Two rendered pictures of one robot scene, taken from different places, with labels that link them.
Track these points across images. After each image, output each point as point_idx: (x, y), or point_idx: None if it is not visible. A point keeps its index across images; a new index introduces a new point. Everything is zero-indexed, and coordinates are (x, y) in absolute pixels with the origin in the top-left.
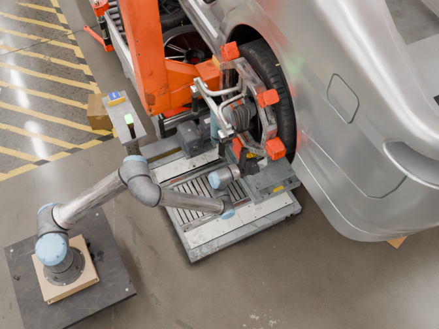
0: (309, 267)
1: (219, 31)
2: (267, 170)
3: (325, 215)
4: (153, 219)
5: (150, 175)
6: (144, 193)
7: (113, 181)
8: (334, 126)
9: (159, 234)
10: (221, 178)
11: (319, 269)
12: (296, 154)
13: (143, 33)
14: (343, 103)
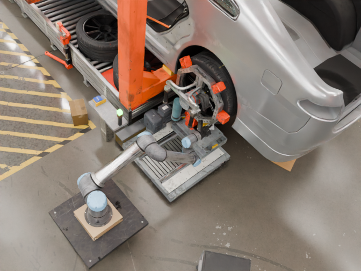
0: (243, 192)
1: (172, 49)
2: None
3: (259, 151)
4: (136, 179)
5: None
6: (158, 153)
7: (134, 149)
8: (265, 97)
9: (143, 188)
10: (190, 140)
11: (248, 192)
12: (236, 118)
13: (135, 56)
14: (272, 84)
